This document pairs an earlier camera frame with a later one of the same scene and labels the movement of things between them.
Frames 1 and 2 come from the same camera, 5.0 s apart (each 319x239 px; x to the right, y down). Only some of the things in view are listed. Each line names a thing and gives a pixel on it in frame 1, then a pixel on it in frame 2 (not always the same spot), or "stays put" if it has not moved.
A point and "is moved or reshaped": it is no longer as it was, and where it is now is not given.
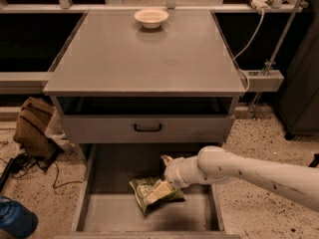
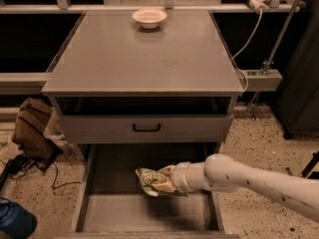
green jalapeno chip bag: [142, 187] is moved or reshaped
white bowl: [152, 18] stays put
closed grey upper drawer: [146, 128] stays put
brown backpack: [31, 132] stays put
